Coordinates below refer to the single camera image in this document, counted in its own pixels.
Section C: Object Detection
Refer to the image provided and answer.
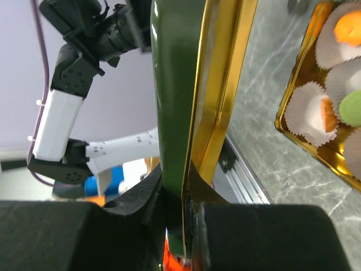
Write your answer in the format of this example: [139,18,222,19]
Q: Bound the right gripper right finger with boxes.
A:
[186,164,351,270]

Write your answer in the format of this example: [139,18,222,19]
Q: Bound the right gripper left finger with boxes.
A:
[1,167,165,270]

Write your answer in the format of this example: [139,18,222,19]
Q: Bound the orange flower cookie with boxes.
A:
[320,97,338,133]

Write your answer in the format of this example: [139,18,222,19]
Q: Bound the green round cookie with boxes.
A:
[339,90,361,127]

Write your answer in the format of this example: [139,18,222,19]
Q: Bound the gold cookie tin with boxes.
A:
[275,1,360,190]

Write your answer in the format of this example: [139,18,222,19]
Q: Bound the gold tin lid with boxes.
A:
[150,1,257,258]

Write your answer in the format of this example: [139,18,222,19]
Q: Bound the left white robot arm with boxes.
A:
[27,1,159,185]

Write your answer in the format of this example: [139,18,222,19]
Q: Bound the blue box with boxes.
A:
[84,165,124,196]

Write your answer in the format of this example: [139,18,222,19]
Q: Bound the white paper cup bottom-left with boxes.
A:
[284,81,338,147]

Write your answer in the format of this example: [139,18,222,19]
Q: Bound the white paper cup bottom-right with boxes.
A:
[344,129,361,181]

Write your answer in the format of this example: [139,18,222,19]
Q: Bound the white paper cup centre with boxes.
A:
[325,58,360,123]

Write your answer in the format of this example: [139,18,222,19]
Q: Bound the white paper cup top-left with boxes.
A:
[315,1,360,69]

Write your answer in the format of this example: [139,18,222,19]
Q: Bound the aluminium rail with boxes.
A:
[212,134,271,204]

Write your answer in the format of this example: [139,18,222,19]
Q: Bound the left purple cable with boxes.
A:
[27,0,56,187]

